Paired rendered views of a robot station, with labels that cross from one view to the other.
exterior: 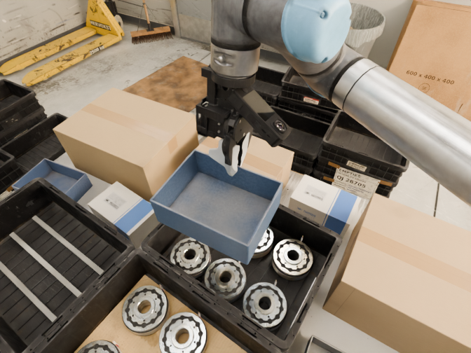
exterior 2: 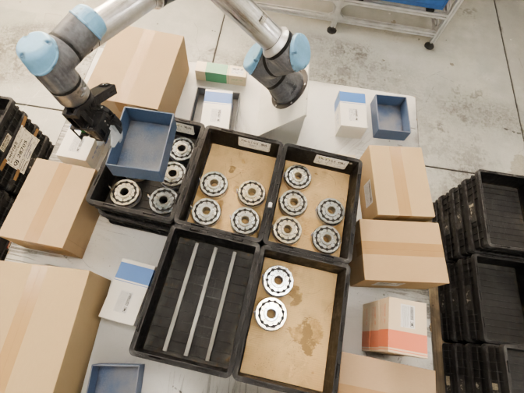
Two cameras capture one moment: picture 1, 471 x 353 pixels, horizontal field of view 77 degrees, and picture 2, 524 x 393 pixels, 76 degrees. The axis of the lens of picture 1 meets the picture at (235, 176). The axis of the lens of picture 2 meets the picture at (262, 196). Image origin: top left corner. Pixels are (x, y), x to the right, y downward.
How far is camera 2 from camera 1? 81 cm
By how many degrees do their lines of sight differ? 57
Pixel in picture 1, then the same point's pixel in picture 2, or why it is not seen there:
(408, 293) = (155, 79)
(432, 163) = (136, 15)
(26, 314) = (235, 288)
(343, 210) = not seen: hidden behind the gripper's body
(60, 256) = (190, 298)
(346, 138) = not seen: outside the picture
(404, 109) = (112, 15)
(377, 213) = not seen: hidden behind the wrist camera
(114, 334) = (225, 225)
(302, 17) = (96, 22)
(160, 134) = (34, 281)
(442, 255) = (125, 63)
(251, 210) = (140, 132)
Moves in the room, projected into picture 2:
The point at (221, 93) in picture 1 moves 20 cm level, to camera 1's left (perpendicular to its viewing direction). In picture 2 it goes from (86, 112) to (104, 182)
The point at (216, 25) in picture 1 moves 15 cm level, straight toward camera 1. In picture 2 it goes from (69, 79) to (139, 60)
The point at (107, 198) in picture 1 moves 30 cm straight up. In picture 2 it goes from (122, 310) to (85, 301)
